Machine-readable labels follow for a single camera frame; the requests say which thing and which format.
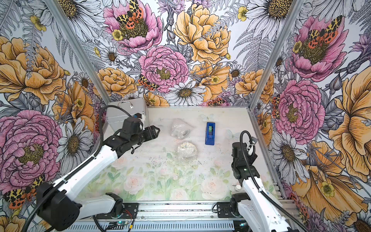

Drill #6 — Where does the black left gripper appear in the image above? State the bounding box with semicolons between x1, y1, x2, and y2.
131;126;160;146

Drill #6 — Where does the blue tape dispenser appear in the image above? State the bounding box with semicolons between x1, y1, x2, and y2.
205;122;215;146

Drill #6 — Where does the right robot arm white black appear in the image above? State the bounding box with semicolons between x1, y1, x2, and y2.
230;130;307;232

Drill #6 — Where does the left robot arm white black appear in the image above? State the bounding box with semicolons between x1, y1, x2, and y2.
22;105;160;232

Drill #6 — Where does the silver metal first aid case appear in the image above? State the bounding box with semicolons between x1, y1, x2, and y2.
106;98;149;131

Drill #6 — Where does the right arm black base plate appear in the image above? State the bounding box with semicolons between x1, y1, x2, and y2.
216;202;241;218

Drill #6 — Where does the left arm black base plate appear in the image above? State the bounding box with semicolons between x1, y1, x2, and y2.
96;203;139;219

